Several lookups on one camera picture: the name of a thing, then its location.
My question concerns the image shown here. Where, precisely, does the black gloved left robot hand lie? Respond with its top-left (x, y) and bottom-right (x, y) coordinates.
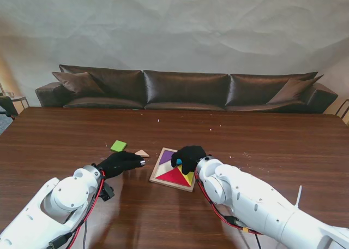
top-left (97, 150), bottom-right (147, 179)

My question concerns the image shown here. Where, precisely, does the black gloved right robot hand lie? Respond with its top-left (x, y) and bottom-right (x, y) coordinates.
top-left (170, 145), bottom-right (207, 176)

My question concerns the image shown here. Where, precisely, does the green square piece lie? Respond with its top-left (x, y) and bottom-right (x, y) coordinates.
top-left (110, 140), bottom-right (128, 152)

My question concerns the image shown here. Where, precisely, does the large yellow triangle piece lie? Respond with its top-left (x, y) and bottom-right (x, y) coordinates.
top-left (177, 165), bottom-right (195, 185)

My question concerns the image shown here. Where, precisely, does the purple triangle piece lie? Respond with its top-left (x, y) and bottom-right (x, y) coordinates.
top-left (159, 150), bottom-right (176, 165)

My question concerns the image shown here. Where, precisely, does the large red triangle piece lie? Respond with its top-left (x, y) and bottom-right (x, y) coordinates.
top-left (155, 168), bottom-right (190, 187)

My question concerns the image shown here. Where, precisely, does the square wooden tangram tray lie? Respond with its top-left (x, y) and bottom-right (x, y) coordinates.
top-left (148, 147), bottom-right (197, 192)

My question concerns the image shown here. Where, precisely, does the brown leather sofa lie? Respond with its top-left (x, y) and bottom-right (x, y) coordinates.
top-left (34, 64), bottom-right (339, 115)

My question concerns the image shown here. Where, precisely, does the brown sofa cushion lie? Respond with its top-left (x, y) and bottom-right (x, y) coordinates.
top-left (51, 72), bottom-right (106, 97)
top-left (266, 74), bottom-right (325, 106)

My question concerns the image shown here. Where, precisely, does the white zip tie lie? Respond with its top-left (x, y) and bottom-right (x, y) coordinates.
top-left (294, 185), bottom-right (303, 208)

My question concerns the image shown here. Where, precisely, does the side table with metal legs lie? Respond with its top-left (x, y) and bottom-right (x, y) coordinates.
top-left (0, 82), bottom-right (31, 121)

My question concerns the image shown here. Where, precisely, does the red and black left arm cable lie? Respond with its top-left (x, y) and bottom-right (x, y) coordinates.
top-left (48, 170), bottom-right (107, 249)

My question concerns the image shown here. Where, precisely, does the red and black arm cable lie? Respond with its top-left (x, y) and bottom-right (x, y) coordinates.
top-left (48, 170), bottom-right (107, 249)
top-left (195, 172), bottom-right (264, 249)

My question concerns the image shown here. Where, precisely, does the red and black right arm cable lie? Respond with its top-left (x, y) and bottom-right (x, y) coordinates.
top-left (195, 172), bottom-right (264, 249)

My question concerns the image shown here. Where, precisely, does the dark metal chair frame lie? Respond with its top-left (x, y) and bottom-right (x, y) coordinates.
top-left (334, 98), bottom-right (349, 125)

